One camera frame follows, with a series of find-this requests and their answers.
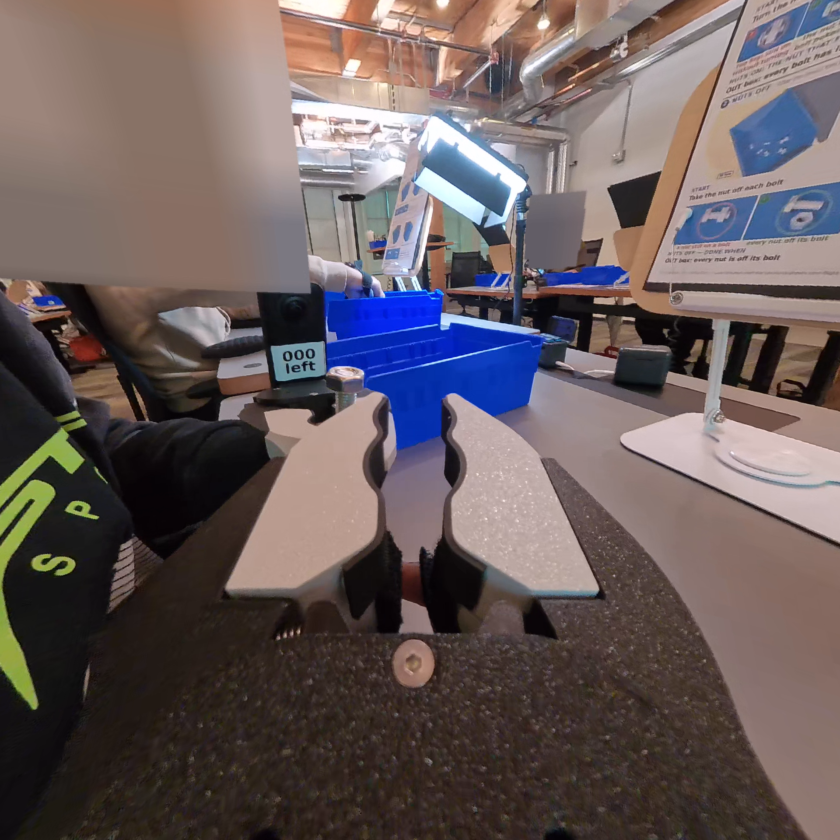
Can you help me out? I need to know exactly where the black floor lamp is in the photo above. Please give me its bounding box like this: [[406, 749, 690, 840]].
[[339, 193, 368, 263]]

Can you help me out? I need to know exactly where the person's black printed shirt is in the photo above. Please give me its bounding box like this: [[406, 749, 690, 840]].
[[0, 296, 132, 821]]

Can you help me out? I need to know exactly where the small black box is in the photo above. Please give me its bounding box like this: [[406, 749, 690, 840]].
[[613, 344, 673, 388]]

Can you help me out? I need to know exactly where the row of blue bins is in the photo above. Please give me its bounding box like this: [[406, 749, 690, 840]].
[[476, 267, 628, 288]]

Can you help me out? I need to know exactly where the studio light on stand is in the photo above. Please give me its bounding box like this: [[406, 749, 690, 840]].
[[415, 112, 531, 326]]

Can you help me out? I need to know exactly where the wooden office desk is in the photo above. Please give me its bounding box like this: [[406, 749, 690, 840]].
[[447, 283, 631, 349]]

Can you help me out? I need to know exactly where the printed poster banner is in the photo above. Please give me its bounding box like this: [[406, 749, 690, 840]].
[[384, 145, 434, 277]]

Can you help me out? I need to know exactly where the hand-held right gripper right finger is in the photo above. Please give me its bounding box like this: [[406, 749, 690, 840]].
[[431, 394, 603, 626]]

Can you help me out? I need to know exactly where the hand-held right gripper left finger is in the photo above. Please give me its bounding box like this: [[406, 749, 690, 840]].
[[224, 392, 399, 628]]

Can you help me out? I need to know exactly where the blue plastic bin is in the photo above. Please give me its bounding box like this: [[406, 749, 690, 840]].
[[325, 292, 445, 340]]

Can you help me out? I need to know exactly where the sign on white stand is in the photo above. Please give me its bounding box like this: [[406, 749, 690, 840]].
[[620, 0, 840, 546]]

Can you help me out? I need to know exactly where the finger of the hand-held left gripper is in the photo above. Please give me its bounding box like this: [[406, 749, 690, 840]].
[[263, 405, 326, 455]]

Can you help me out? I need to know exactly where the person's left forearm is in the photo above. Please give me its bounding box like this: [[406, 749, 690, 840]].
[[79, 401, 270, 552]]

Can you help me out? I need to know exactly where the blue plastic box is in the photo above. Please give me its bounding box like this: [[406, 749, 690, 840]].
[[326, 322, 543, 450]]

